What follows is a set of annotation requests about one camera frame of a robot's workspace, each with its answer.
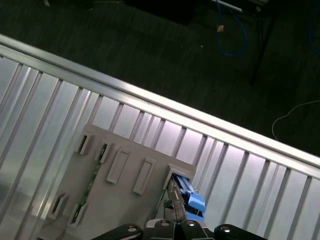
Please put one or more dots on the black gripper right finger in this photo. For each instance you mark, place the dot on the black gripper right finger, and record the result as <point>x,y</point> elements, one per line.
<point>192,231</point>

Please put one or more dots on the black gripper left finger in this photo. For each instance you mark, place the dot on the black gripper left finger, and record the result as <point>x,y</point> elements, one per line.
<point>160,231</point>

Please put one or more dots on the hard disk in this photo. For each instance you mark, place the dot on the hard disk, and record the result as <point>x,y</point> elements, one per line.
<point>196,202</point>

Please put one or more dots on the grey parts rack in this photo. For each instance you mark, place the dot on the grey parts rack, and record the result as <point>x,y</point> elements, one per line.
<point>125,200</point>

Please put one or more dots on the green RAM stick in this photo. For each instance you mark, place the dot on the green RAM stick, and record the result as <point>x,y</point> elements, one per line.
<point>90,185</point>

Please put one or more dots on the black stand leg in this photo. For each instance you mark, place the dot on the black stand leg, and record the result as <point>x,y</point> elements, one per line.
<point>256,70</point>

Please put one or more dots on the black floor box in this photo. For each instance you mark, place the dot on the black floor box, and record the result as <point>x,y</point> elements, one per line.
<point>160,10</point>

